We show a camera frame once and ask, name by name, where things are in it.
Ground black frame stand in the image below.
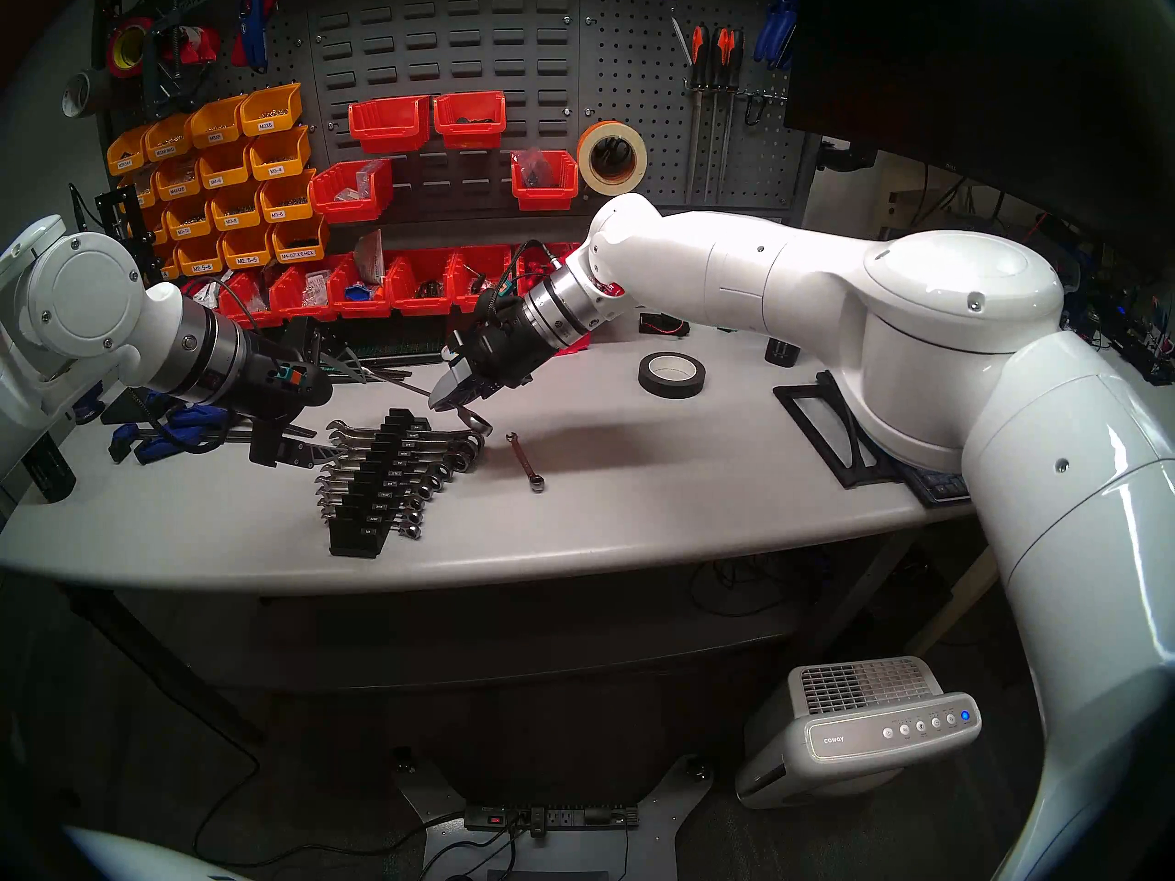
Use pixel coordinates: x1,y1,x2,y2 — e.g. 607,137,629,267
774,372,919,490

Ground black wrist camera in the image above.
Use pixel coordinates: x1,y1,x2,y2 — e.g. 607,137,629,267
280,363,334,410
470,283,517,329

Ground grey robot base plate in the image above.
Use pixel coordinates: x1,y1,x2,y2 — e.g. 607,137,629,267
393,751,715,881

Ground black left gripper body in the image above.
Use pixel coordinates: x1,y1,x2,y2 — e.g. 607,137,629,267
241,324,336,467

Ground blue red handled cutter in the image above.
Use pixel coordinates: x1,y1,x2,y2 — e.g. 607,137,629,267
229,0,279,72

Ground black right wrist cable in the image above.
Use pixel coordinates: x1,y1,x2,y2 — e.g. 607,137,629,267
496,239,563,293

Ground cream masking tape roll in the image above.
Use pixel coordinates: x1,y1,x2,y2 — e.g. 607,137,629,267
576,120,649,197

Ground red yellow tape roll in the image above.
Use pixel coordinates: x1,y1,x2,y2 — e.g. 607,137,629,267
108,17,157,79

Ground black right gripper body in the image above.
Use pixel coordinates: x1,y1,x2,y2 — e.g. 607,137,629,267
450,318,555,392

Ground chrome ratcheting combination wrench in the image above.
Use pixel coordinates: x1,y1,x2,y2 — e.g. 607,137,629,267
319,462,455,492
317,474,446,502
317,486,437,513
329,432,478,472
323,448,464,481
326,418,486,460
321,510,425,539
319,498,431,525

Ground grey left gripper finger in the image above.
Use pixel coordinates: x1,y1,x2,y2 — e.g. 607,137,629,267
274,432,347,473
317,342,388,385

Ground black tape roll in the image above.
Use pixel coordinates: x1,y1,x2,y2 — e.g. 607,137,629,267
638,351,708,400

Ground red hanging tool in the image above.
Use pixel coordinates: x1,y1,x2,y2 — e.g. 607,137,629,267
165,26,221,66

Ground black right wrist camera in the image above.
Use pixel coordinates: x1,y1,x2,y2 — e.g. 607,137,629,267
470,283,517,329

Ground blue handled pliers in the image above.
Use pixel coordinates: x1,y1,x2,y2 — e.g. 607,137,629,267
755,0,801,71

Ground white air purifier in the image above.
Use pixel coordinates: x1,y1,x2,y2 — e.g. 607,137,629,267
734,656,983,809

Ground black power strip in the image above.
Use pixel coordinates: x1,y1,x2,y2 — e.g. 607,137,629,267
464,802,641,831

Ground black monitor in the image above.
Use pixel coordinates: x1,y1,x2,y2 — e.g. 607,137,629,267
785,0,1175,265

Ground dark grey pegboard panel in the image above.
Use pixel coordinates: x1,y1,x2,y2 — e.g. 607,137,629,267
92,0,818,247

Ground black wrench holder rack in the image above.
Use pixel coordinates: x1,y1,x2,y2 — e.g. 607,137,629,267
328,409,432,559

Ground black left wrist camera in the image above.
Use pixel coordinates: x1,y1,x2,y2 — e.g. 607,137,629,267
280,363,334,410

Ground black metal stand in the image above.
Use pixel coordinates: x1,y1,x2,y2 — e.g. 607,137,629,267
69,184,166,288

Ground black cylinder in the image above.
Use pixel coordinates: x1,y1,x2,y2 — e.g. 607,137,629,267
23,434,77,505

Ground black floor cable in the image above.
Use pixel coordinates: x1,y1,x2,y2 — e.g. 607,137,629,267
188,705,469,875

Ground orange black screwdriver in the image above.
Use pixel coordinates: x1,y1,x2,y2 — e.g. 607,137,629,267
688,24,710,201
725,28,746,196
710,26,733,201

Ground small chrome ratcheting wrench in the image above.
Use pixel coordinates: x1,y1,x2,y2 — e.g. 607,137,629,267
507,432,547,495

